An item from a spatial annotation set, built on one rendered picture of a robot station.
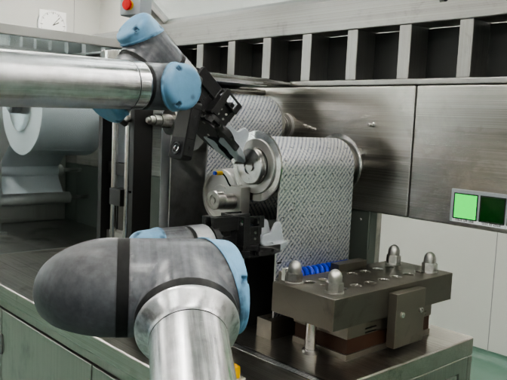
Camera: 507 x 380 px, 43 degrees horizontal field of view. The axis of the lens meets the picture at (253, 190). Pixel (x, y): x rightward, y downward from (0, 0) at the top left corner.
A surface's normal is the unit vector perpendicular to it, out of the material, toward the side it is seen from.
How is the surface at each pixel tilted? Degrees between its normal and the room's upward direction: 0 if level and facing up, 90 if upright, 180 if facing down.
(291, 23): 90
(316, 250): 90
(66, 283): 73
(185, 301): 67
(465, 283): 90
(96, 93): 117
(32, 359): 90
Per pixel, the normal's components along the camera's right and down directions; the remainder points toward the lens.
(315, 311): -0.74, 0.04
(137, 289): 0.18, -0.11
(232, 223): 0.67, 0.11
